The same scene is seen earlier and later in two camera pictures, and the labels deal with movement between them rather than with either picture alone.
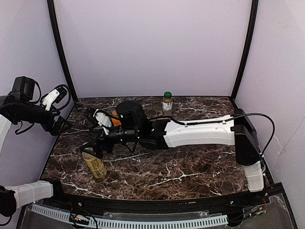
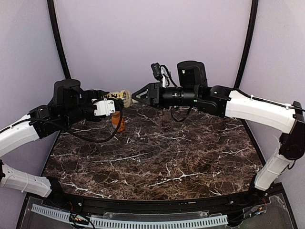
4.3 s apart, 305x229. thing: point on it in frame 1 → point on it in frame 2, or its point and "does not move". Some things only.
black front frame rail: [243, 200] does not move
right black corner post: [253, 23] does not move
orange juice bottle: [116, 122] does not move
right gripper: [101, 140] → [156, 94]
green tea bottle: [95, 164] → [125, 95]
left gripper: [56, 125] → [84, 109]
